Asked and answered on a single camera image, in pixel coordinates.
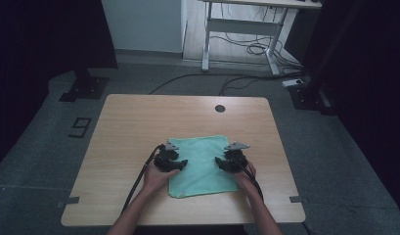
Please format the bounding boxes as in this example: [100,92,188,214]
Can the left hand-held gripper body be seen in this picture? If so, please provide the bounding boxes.
[159,141,181,173]

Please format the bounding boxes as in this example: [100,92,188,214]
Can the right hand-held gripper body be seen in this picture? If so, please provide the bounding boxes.
[223,141,250,173]

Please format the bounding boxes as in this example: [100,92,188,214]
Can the green towel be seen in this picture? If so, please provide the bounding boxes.
[167,134,240,200]

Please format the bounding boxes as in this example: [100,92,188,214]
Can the person's right hand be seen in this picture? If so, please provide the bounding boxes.
[232,161,258,194]

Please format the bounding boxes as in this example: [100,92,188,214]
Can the person's left hand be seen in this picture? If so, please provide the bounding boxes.
[142,162,181,194]

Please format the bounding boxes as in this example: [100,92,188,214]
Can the grey tape strip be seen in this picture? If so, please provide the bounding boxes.
[56,196,81,210]
[289,195,310,205]

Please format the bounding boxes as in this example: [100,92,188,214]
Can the black stand base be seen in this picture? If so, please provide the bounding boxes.
[288,81,336,116]
[58,68,111,103]

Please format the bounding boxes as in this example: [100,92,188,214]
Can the white power strip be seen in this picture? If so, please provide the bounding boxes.
[282,78,305,88]

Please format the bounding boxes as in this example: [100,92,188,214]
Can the black curtain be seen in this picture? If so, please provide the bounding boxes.
[0,0,119,172]
[299,0,400,218]

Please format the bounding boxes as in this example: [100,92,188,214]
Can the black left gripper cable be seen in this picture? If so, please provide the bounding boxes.
[120,144,166,215]

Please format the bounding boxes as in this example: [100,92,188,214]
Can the short black floor cable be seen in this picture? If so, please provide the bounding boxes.
[219,76,259,97]

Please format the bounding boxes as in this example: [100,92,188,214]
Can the long black floor cable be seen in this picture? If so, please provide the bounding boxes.
[148,72,289,96]

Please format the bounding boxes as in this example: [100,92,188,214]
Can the tangled black cables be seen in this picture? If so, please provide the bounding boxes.
[209,32,303,73]

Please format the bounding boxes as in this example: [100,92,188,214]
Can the white metal desk frame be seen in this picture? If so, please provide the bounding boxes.
[200,0,323,76]

